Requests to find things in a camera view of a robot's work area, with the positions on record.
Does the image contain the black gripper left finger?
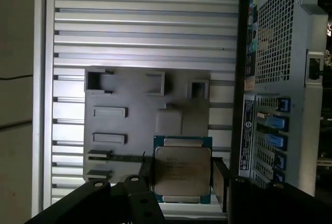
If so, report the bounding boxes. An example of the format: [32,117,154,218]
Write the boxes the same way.
[31,151,167,224]

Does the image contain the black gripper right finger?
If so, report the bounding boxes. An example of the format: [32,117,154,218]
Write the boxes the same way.
[211,156,332,224]

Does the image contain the silver topped CPU chip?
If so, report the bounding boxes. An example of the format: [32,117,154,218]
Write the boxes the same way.
[151,135,213,205]

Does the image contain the blue plastic latch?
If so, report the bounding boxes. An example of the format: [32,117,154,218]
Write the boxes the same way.
[266,133,288,148]
[264,116,290,133]

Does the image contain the grey plastic parts rack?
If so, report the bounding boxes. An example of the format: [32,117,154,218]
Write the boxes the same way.
[82,65,212,183]

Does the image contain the black open PC case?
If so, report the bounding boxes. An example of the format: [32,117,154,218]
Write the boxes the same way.
[233,0,330,199]

